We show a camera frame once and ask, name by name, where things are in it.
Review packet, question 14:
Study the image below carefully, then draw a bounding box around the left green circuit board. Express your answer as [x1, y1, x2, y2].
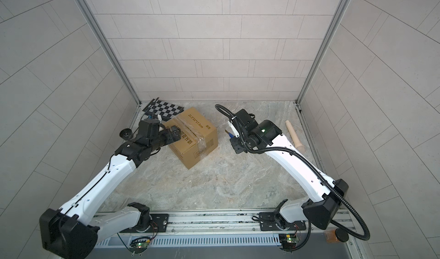
[130, 236, 152, 254]

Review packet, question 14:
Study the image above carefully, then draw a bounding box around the right green circuit board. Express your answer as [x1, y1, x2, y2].
[278, 234, 299, 252]

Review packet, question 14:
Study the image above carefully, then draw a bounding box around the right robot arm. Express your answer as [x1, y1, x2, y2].
[229, 109, 349, 230]

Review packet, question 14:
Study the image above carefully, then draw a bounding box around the right corner aluminium post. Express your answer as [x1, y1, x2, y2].
[296, 0, 351, 106]

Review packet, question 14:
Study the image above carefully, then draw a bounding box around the glass jar black lid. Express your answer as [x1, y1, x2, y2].
[119, 128, 134, 141]

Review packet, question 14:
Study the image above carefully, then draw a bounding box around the wooden rolling pin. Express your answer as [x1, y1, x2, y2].
[285, 120, 305, 154]

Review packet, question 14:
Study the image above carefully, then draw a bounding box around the left corner aluminium post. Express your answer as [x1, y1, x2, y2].
[74, 0, 142, 105]

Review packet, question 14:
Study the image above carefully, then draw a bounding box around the brown jar black lid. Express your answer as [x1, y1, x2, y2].
[324, 228, 349, 244]

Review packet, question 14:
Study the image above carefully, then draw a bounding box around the blue utility knife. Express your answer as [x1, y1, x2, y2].
[225, 130, 236, 138]

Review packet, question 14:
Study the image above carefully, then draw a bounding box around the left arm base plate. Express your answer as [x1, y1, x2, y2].
[121, 213, 169, 233]

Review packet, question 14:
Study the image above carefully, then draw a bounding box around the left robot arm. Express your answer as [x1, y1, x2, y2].
[39, 119, 181, 259]

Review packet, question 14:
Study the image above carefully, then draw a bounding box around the black corrugated cable conduit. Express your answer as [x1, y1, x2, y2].
[214, 103, 371, 242]

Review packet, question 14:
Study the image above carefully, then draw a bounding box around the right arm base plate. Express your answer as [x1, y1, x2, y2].
[252, 212, 307, 231]

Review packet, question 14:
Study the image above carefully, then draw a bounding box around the brown cardboard express box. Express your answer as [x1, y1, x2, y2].
[165, 107, 218, 169]

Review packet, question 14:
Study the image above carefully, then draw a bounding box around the black white chessboard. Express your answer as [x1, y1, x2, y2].
[142, 97, 184, 121]

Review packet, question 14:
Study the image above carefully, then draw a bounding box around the corner aluminium post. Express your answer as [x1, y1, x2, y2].
[74, 0, 142, 105]
[296, 0, 351, 106]

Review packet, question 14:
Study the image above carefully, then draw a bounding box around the aluminium front rail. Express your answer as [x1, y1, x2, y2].
[56, 209, 367, 259]

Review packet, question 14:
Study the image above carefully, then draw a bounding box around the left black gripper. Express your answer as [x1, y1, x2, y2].
[147, 125, 182, 153]

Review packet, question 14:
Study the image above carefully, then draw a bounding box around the green circuit board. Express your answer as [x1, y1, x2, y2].
[130, 236, 152, 254]
[278, 234, 299, 252]

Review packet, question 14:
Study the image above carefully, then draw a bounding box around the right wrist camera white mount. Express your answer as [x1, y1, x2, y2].
[228, 116, 240, 138]

